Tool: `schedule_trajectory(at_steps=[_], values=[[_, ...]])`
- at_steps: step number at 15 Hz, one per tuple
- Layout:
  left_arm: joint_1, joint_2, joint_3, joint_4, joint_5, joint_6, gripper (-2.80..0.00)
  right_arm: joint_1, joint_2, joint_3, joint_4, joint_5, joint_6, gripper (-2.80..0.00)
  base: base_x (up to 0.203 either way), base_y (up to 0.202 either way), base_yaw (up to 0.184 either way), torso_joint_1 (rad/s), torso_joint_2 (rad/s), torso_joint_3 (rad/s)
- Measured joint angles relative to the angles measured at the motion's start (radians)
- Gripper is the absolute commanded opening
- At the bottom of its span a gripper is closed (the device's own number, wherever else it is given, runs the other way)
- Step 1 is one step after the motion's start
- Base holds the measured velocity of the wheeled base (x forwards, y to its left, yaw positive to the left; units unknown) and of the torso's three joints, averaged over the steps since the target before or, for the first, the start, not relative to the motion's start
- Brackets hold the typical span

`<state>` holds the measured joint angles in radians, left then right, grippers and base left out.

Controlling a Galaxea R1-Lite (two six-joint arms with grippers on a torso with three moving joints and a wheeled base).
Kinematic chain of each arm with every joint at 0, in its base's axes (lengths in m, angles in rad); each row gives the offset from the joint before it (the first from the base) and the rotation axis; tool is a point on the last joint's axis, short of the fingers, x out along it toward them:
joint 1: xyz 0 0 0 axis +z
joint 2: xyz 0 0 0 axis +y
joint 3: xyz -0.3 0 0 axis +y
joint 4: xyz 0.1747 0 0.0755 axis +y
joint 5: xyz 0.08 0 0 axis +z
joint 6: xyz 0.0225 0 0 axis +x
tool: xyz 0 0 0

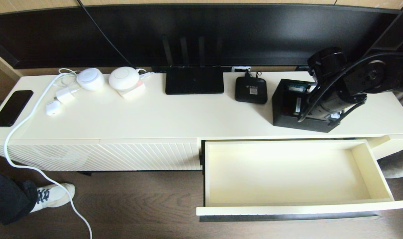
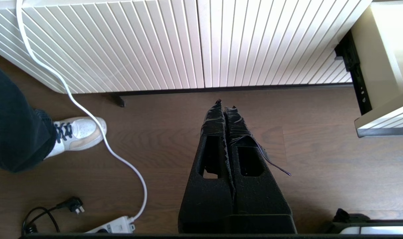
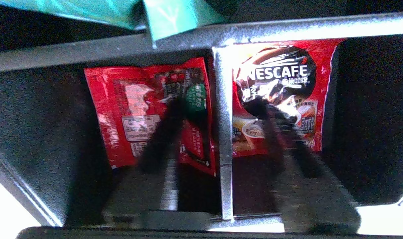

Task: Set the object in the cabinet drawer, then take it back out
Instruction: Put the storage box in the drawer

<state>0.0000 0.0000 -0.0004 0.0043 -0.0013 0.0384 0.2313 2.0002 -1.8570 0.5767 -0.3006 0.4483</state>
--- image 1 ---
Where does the black compartment organizer box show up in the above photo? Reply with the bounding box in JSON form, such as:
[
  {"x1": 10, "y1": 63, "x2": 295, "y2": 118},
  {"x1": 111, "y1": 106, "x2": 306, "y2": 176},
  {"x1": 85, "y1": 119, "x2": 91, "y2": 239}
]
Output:
[{"x1": 272, "y1": 79, "x2": 341, "y2": 133}]

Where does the cream ribbed drawer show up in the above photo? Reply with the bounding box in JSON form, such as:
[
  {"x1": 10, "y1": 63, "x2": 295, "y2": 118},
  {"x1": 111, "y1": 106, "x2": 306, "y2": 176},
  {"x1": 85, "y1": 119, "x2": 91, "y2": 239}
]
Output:
[{"x1": 197, "y1": 139, "x2": 403, "y2": 222}]

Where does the white charger with thin cable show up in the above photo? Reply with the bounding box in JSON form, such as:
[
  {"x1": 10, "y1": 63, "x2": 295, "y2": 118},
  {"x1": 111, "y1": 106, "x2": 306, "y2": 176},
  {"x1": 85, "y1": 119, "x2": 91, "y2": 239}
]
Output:
[{"x1": 54, "y1": 68, "x2": 83, "y2": 104}]

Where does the white slatted cabinet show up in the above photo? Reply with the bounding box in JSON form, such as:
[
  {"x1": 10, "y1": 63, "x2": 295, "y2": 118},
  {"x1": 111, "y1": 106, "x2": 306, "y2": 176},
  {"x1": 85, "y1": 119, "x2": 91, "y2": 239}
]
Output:
[{"x1": 0, "y1": 71, "x2": 403, "y2": 173}]

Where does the green packet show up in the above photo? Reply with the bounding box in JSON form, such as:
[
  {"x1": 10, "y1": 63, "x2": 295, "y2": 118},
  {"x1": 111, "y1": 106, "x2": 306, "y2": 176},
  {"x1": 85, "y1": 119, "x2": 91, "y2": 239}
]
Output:
[{"x1": 286, "y1": 84, "x2": 310, "y2": 93}]

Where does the black set-top box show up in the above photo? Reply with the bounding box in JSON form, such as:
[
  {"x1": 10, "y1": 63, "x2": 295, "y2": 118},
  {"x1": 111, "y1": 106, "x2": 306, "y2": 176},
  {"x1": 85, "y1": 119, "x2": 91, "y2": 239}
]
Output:
[{"x1": 235, "y1": 77, "x2": 268, "y2": 105}]

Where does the black shelf unit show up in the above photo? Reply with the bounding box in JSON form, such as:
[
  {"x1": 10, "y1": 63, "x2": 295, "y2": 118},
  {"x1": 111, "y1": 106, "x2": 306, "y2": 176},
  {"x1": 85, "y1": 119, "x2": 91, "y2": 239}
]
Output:
[{"x1": 356, "y1": 0, "x2": 403, "y2": 67}]

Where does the black television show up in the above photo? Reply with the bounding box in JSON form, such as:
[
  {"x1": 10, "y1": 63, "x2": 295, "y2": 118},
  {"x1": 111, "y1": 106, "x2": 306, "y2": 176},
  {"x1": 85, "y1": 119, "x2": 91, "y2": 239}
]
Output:
[{"x1": 0, "y1": 5, "x2": 403, "y2": 70}]

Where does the black router with antennas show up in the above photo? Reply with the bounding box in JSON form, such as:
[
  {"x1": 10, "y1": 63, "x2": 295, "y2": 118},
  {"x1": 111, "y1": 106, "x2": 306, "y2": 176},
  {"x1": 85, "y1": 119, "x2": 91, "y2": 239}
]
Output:
[{"x1": 162, "y1": 36, "x2": 224, "y2": 96}]

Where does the cream ribbed cabinet front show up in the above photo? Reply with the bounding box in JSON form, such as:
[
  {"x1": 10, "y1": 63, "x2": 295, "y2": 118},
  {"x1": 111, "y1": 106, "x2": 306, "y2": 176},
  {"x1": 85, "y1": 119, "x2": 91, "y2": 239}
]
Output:
[
  {"x1": 0, "y1": 139, "x2": 102, "y2": 172},
  {"x1": 100, "y1": 138, "x2": 202, "y2": 171}
]

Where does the pink white small box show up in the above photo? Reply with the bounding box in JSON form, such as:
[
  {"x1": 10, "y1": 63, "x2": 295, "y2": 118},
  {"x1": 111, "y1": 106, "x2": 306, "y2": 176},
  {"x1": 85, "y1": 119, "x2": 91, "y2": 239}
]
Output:
[{"x1": 117, "y1": 83, "x2": 146, "y2": 99}]

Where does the white round flat device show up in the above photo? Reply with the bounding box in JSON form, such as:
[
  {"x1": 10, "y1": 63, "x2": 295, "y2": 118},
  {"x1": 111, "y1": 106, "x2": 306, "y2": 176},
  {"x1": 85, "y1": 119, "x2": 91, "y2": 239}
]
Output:
[{"x1": 108, "y1": 67, "x2": 140, "y2": 91}]

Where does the white dome smart speaker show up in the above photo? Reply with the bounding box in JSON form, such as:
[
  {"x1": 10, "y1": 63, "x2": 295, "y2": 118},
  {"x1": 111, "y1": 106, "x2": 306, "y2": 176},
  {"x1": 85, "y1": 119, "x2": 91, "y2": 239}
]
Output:
[{"x1": 76, "y1": 68, "x2": 105, "y2": 92}]

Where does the white earbuds case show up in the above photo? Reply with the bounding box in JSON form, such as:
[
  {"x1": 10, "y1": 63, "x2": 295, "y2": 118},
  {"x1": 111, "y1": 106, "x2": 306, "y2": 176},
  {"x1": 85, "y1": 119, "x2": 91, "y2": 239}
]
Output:
[{"x1": 46, "y1": 100, "x2": 62, "y2": 116}]

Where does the white sneaker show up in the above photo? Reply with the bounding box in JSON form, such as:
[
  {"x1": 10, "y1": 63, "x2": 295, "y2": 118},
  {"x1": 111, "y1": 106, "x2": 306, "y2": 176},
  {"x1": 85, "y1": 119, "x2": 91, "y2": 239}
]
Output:
[{"x1": 30, "y1": 184, "x2": 76, "y2": 214}]

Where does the black smartphone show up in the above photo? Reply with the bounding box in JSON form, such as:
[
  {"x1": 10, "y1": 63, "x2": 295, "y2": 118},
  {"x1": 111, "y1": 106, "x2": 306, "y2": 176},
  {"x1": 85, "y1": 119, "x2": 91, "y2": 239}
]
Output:
[{"x1": 0, "y1": 90, "x2": 34, "y2": 127}]

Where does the black trouser leg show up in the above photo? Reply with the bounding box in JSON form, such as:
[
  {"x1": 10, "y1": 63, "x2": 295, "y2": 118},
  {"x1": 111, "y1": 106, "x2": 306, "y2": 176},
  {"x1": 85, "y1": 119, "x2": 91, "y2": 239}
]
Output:
[{"x1": 0, "y1": 168, "x2": 38, "y2": 226}]

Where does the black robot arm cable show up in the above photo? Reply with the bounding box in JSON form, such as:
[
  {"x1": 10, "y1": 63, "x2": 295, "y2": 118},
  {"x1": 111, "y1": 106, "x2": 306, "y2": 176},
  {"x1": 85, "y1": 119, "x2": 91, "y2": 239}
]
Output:
[{"x1": 298, "y1": 55, "x2": 368, "y2": 121}]

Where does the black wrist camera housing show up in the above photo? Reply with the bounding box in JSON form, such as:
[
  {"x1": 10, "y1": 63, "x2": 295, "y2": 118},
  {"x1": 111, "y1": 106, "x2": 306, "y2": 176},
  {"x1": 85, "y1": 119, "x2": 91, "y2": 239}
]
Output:
[{"x1": 307, "y1": 47, "x2": 347, "y2": 80}]

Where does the white plug with cable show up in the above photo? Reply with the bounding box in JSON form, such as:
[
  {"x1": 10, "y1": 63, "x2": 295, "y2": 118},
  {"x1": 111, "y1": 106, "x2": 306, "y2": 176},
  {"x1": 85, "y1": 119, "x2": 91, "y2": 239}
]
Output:
[{"x1": 137, "y1": 69, "x2": 154, "y2": 81}]

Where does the thin black hanging cable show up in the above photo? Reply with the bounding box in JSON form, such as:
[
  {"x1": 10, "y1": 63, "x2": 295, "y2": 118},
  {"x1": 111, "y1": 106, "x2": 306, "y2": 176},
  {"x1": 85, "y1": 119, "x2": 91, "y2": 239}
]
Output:
[{"x1": 77, "y1": 0, "x2": 135, "y2": 68}]

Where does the thick white power cable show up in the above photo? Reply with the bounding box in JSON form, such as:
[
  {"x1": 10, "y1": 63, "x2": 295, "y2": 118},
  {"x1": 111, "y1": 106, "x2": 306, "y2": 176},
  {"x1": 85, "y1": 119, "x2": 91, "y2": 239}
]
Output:
[{"x1": 5, "y1": 73, "x2": 93, "y2": 239}]

